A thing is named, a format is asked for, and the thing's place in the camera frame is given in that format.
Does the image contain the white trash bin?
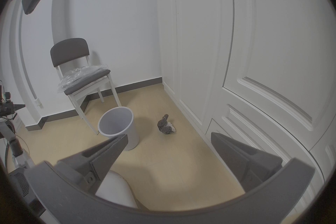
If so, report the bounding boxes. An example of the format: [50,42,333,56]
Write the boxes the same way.
[98,107,139,151]

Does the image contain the clear plastic bag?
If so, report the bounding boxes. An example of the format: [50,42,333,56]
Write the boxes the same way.
[57,63,109,94]

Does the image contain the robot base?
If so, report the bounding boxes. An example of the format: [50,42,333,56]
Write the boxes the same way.
[7,167,138,218]

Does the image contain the white chair with grey cushions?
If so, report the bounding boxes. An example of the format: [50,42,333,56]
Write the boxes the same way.
[50,38,121,135]

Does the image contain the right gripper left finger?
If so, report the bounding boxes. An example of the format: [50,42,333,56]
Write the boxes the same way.
[56,135,129,195]

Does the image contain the white wardrobe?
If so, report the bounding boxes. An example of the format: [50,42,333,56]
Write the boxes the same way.
[156,0,335,215]

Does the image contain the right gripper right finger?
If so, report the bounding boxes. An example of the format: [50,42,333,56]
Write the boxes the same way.
[211,132,283,194]

